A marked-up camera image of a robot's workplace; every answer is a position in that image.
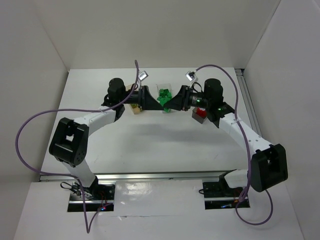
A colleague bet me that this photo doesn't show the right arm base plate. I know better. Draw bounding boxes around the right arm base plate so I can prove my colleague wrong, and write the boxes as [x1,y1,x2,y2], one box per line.
[198,170,244,210]

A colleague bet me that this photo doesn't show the red lego brick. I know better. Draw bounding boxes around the red lego brick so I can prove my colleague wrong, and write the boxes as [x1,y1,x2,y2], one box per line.
[196,107,207,118]

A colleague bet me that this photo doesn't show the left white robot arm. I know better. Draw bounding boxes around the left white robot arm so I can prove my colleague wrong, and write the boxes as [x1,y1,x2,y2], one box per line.
[49,78,164,198]

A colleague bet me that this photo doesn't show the green red lego stack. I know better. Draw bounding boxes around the green red lego stack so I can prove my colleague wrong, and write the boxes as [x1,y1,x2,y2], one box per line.
[157,96,170,113]

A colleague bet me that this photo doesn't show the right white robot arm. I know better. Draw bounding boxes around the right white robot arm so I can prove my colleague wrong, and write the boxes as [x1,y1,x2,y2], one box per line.
[164,78,289,193]

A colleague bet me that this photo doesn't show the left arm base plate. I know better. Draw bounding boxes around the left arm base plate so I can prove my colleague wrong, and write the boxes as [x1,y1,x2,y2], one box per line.
[60,181,116,213]

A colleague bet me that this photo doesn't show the aluminium side rail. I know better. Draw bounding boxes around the aluminium side rail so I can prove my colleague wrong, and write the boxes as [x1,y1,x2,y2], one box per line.
[234,68,261,135]

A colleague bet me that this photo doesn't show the grey transparent container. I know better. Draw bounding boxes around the grey transparent container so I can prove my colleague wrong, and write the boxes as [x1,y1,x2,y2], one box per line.
[192,107,207,124]

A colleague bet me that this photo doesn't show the aluminium front rail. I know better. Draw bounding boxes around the aluminium front rail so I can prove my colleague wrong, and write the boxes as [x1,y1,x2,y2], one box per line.
[38,170,251,182]

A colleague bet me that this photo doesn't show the orange transparent container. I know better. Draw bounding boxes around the orange transparent container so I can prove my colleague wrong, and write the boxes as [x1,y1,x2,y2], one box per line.
[124,83,143,115]

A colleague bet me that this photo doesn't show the clear transparent container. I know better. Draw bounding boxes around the clear transparent container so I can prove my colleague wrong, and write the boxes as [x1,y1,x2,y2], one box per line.
[156,83,173,114]

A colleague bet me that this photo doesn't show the dark green lego cube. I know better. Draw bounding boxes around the dark green lego cube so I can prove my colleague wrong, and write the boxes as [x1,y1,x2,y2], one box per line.
[158,88,172,99]

